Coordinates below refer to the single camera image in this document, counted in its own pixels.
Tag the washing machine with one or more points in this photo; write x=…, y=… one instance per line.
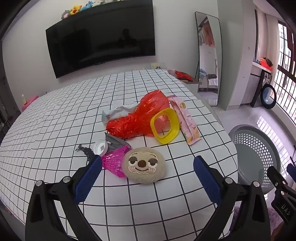
x=268, y=95

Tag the pink plastic mesh cone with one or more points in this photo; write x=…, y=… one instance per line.
x=113, y=161

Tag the grey side table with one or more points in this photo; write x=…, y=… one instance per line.
x=193, y=85

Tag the window with grille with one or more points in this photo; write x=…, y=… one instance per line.
x=285, y=69

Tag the yellow plush toy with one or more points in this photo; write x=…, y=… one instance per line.
x=75, y=10

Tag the orange basin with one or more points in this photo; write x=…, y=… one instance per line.
x=266, y=63

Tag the grey plush toy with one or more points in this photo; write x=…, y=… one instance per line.
x=66, y=15

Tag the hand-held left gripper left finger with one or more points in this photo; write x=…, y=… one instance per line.
x=89, y=179

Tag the small red plastic bag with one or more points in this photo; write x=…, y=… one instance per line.
x=183, y=75

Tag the beige sloth face plush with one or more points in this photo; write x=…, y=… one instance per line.
x=143, y=166

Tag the pink plastic box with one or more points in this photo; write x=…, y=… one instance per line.
x=31, y=103

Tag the pink snack packet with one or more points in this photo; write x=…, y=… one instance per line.
x=188, y=125

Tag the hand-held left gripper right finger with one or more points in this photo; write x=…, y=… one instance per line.
x=207, y=179

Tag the black wall television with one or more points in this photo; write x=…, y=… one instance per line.
x=99, y=39

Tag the blue plush toy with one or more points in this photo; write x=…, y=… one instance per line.
x=87, y=5

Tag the white plush toy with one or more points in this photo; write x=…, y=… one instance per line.
x=98, y=3

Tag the grey perforated laundry basket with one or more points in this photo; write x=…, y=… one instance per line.
x=252, y=160

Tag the white round lid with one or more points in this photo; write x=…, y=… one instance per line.
x=101, y=147

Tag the standing floor mirror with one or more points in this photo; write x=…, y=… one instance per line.
x=208, y=58

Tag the standing photo card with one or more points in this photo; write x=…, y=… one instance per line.
x=156, y=65

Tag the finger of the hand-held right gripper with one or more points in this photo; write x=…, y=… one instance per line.
x=278, y=183
x=291, y=170

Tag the white printed wrapper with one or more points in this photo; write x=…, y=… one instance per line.
x=118, y=113

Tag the checked white bed sheet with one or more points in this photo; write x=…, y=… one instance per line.
x=69, y=115

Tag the grey foil wrapper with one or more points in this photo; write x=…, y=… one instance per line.
x=115, y=141

